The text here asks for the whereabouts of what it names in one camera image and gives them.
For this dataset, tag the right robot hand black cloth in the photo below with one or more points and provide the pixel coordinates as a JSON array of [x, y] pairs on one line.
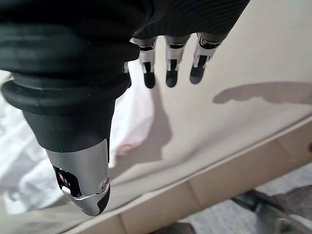
[[73, 48]]

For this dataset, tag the white garment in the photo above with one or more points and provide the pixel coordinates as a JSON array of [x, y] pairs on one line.
[[22, 158]]

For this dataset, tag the beige sofa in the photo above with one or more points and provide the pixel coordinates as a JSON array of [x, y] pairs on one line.
[[219, 136]]

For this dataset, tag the grey patterned rug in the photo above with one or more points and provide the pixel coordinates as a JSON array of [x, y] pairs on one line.
[[219, 215]]

